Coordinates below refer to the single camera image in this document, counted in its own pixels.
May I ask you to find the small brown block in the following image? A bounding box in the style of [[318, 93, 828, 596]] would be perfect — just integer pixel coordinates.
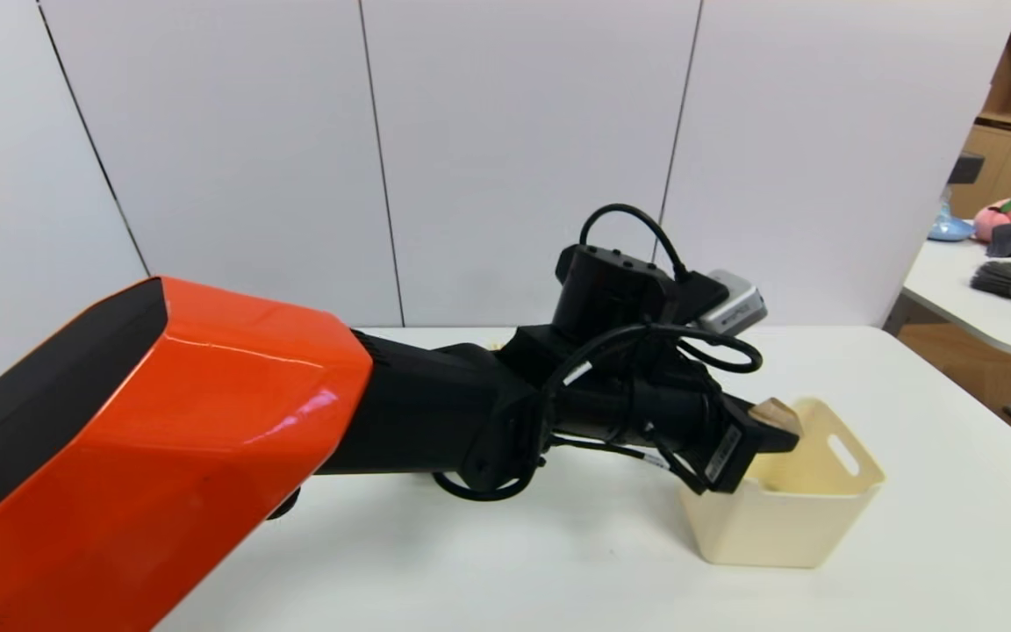
[[749, 397, 803, 437]]

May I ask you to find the white side table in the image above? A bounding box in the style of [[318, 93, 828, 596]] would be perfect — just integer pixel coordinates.
[[883, 237, 1011, 361]]

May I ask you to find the blue plate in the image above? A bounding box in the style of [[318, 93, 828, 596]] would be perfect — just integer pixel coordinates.
[[927, 206, 976, 242]]

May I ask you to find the pink plush peach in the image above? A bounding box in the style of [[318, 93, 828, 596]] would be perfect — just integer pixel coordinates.
[[973, 197, 1011, 242]]

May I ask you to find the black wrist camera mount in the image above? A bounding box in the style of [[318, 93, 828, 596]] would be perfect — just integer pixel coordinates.
[[552, 244, 730, 345]]

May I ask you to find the black cable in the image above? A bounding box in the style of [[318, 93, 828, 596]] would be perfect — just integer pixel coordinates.
[[577, 204, 691, 282], [431, 323, 764, 503]]

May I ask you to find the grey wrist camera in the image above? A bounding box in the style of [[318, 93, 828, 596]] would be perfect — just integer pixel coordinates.
[[697, 269, 769, 336]]

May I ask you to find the cream plastic box with handles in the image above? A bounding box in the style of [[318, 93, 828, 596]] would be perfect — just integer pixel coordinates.
[[679, 397, 886, 569]]

